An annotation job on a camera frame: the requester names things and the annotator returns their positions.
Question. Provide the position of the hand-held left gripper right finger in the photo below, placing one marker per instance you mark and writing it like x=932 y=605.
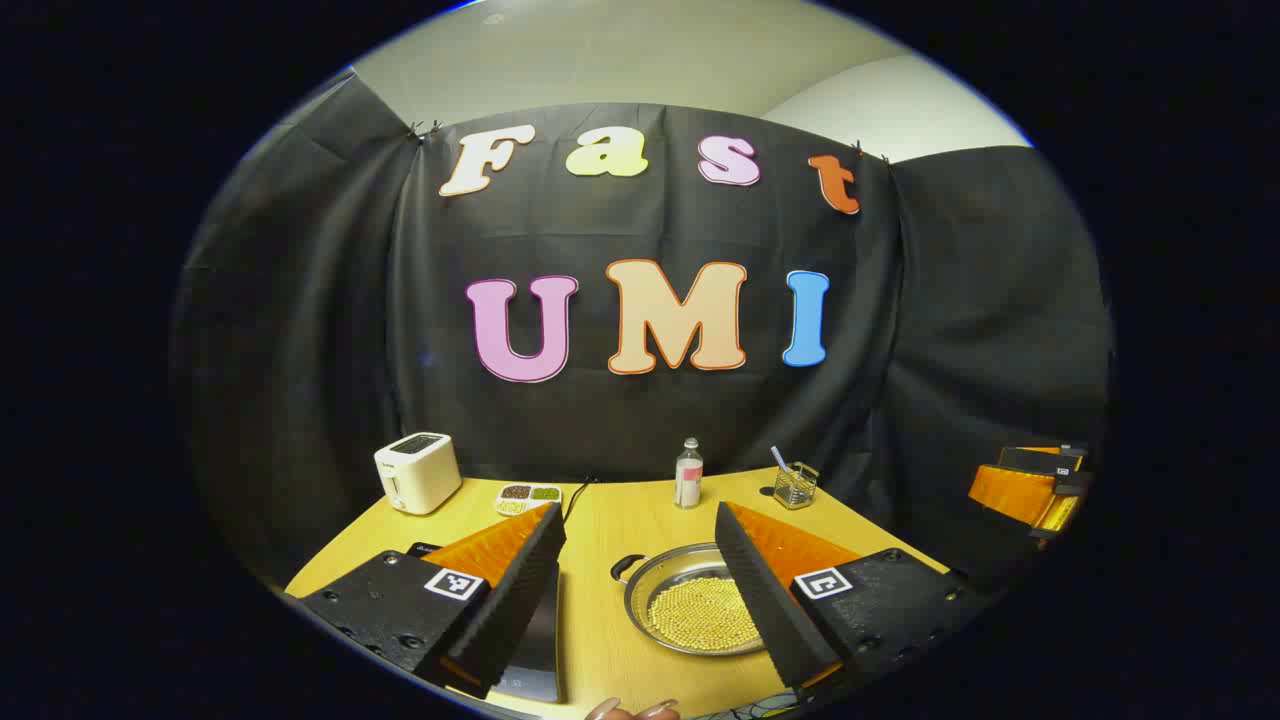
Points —
x=760 y=600

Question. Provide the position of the black induction cooktop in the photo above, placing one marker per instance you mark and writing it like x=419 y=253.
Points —
x=538 y=650

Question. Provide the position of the clear bottle pink label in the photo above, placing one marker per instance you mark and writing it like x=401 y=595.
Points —
x=688 y=480

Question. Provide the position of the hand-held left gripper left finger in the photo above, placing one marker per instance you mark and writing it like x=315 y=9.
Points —
x=520 y=590

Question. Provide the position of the white divided dish with beans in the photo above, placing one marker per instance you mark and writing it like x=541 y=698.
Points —
x=530 y=493

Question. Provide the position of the white toaster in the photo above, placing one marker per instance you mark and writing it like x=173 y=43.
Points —
x=420 y=480

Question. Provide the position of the pile of yellow soybeans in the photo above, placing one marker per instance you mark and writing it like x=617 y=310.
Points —
x=700 y=615

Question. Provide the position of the striped straw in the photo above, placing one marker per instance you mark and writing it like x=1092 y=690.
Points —
x=778 y=458

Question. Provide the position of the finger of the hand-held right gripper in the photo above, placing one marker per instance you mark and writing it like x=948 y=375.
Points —
x=1010 y=492

